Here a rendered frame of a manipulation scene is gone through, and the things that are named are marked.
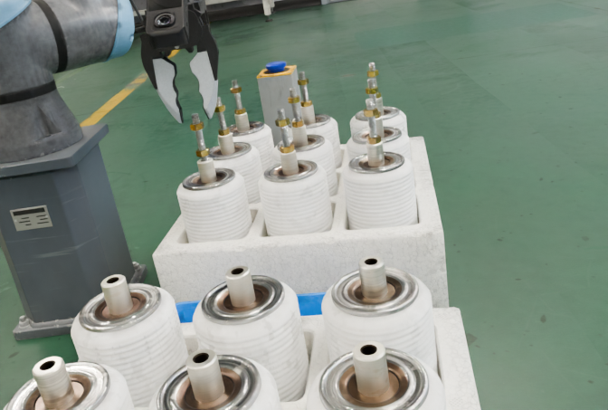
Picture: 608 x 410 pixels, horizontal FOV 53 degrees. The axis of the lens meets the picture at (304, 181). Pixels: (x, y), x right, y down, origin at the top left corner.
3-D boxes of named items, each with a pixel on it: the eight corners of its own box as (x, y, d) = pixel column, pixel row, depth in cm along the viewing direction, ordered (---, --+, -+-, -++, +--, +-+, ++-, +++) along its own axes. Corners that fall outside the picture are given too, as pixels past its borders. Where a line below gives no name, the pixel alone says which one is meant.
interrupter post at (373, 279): (360, 303, 52) (356, 270, 51) (361, 288, 54) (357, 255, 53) (389, 301, 51) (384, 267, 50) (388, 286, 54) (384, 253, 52)
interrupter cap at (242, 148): (260, 146, 98) (260, 141, 98) (236, 162, 92) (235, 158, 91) (221, 145, 101) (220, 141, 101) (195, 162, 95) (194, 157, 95)
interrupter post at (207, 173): (198, 185, 85) (193, 163, 84) (204, 178, 87) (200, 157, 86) (213, 185, 84) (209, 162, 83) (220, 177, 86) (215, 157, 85)
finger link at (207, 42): (228, 75, 80) (205, 9, 77) (227, 77, 79) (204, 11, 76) (194, 85, 81) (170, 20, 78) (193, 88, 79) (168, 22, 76)
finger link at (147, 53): (182, 87, 81) (177, 20, 78) (180, 90, 80) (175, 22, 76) (147, 87, 81) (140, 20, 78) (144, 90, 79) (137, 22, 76)
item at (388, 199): (427, 263, 90) (418, 150, 84) (416, 300, 82) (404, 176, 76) (365, 261, 94) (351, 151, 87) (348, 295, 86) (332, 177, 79)
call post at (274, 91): (281, 222, 129) (255, 78, 117) (286, 208, 135) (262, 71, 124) (314, 219, 127) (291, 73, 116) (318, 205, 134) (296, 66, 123)
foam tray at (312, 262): (180, 362, 89) (150, 254, 82) (237, 238, 124) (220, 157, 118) (451, 349, 82) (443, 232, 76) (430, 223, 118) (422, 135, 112)
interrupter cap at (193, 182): (174, 194, 83) (173, 189, 83) (195, 173, 90) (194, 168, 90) (224, 191, 81) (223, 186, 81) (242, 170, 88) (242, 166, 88)
